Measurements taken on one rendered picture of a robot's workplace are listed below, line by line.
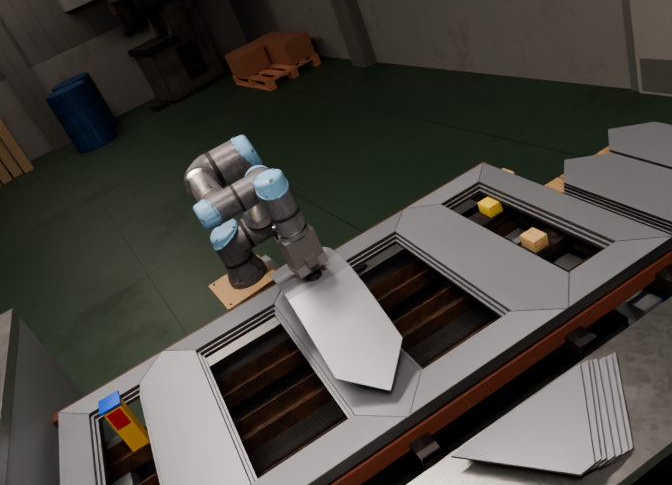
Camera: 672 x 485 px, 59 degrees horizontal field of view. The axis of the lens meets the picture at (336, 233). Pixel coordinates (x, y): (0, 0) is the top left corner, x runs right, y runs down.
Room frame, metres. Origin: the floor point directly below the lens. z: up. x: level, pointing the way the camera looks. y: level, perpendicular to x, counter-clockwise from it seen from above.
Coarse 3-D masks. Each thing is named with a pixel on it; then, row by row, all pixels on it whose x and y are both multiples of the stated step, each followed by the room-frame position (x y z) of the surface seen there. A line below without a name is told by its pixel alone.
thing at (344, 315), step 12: (348, 300) 1.18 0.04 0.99; (360, 300) 1.17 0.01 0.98; (372, 300) 1.16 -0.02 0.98; (324, 312) 1.17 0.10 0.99; (336, 312) 1.16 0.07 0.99; (348, 312) 1.15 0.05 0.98; (360, 312) 1.14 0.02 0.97; (372, 312) 1.13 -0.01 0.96; (312, 324) 1.15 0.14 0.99; (324, 324) 1.14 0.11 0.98; (336, 324) 1.13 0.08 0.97; (348, 324) 1.12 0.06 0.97; (312, 336) 1.12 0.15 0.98; (324, 336) 1.11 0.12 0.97; (336, 336) 1.10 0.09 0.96
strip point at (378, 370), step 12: (384, 348) 1.04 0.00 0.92; (396, 348) 1.04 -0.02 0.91; (372, 360) 1.03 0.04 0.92; (384, 360) 1.02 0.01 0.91; (396, 360) 1.01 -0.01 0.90; (348, 372) 1.02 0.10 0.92; (360, 372) 1.01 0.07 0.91; (372, 372) 1.01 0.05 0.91; (384, 372) 1.00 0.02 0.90; (372, 384) 0.98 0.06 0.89; (384, 384) 0.97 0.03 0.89
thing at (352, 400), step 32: (480, 192) 1.68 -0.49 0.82; (576, 224) 1.28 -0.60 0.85; (416, 256) 1.48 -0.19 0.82; (608, 288) 1.04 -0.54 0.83; (256, 320) 1.49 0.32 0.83; (288, 320) 1.40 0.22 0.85; (512, 352) 0.97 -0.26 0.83; (352, 384) 1.06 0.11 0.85; (416, 384) 0.98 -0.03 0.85; (96, 416) 1.36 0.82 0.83; (224, 416) 1.14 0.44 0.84; (416, 416) 0.91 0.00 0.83; (96, 448) 1.23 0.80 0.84; (96, 480) 1.11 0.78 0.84; (160, 480) 1.03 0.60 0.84; (320, 480) 0.85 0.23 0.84
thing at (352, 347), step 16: (368, 320) 1.11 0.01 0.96; (384, 320) 1.10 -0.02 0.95; (352, 336) 1.09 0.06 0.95; (368, 336) 1.08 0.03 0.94; (384, 336) 1.07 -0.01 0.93; (400, 336) 1.06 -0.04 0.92; (320, 352) 1.08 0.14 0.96; (336, 352) 1.07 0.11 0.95; (352, 352) 1.06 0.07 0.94; (368, 352) 1.05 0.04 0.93; (336, 368) 1.04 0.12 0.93
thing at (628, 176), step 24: (624, 144) 1.55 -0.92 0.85; (648, 144) 1.50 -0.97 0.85; (576, 168) 1.53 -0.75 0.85; (600, 168) 1.48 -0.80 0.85; (624, 168) 1.43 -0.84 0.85; (648, 168) 1.38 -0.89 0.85; (576, 192) 1.45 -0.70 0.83; (600, 192) 1.37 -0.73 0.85; (624, 192) 1.33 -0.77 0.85; (648, 192) 1.28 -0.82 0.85; (624, 216) 1.28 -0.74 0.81; (648, 216) 1.21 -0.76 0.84
